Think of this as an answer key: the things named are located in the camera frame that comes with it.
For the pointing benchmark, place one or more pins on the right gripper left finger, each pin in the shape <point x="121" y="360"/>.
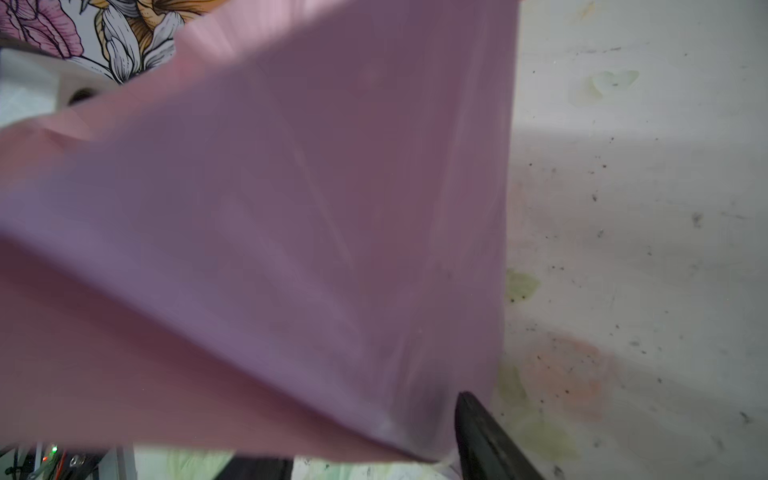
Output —
<point x="245" y="468"/>

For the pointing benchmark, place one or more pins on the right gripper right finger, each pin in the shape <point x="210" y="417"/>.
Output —
<point x="486" y="452"/>

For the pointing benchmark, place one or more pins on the pink wrapping paper sheet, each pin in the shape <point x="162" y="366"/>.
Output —
<point x="283" y="233"/>

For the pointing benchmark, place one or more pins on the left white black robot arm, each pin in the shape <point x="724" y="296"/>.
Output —
<point x="34" y="83"/>

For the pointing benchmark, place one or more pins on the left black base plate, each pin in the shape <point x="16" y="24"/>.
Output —
<point x="49" y="462"/>

